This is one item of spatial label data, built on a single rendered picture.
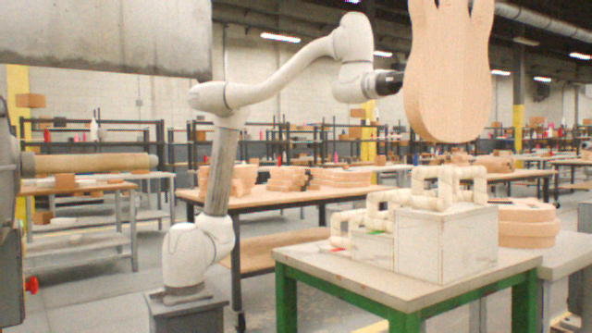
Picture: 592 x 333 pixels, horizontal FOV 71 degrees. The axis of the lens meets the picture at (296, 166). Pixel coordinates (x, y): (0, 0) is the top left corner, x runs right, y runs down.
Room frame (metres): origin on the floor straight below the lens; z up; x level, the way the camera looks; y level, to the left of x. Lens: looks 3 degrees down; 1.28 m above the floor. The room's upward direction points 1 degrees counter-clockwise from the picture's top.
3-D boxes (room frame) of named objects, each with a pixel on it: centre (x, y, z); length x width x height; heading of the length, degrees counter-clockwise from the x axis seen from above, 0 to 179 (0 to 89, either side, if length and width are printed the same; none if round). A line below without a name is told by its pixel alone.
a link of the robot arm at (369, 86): (1.32, -0.26, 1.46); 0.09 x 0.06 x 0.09; 128
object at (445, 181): (1.04, -0.37, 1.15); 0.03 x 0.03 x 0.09
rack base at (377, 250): (1.25, -0.31, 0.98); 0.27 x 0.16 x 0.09; 129
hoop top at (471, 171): (1.09, -0.44, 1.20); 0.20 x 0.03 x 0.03; 128
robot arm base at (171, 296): (1.59, 0.46, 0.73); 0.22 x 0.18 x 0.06; 117
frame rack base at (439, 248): (1.13, -0.41, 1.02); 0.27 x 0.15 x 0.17; 129
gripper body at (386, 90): (1.27, -0.30, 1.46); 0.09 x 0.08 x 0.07; 38
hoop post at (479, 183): (1.14, -0.50, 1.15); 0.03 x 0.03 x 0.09
